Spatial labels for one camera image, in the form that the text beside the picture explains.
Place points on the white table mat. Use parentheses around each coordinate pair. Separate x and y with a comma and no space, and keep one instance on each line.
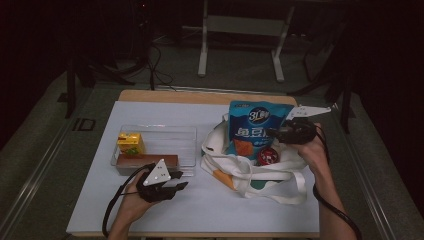
(206,210)

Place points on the metal floor rail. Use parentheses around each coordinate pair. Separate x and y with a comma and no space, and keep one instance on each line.
(30,186)
(373,200)

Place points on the yellow drink carton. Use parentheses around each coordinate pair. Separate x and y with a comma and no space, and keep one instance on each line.
(130,143)

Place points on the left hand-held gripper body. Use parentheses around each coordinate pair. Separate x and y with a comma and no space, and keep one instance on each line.
(155,193)

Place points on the person's right hand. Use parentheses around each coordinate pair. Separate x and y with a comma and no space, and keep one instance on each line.
(315,151)

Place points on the black metal stand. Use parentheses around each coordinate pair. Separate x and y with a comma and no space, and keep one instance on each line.
(346,100)

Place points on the red round tin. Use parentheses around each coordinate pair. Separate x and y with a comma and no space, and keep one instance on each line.
(269,156)

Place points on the person's left hand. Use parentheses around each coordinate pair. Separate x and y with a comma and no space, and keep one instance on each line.
(128,210)

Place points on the black tripod stand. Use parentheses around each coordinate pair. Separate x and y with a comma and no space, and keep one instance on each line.
(70,86)

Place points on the white tote bag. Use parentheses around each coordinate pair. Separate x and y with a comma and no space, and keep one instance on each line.
(286,173)

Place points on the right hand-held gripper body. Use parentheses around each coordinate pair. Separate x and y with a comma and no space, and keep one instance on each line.
(298,131)

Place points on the wooden table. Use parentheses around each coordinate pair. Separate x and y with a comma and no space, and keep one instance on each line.
(166,96)

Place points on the brown box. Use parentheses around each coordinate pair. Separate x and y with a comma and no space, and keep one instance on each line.
(150,161)

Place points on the clear plastic container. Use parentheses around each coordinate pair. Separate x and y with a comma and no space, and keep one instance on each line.
(170,140)

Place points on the white metal stand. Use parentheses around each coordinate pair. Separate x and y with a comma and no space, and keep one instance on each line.
(240,25)

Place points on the blue snack bag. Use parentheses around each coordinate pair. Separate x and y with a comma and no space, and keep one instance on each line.
(246,120)

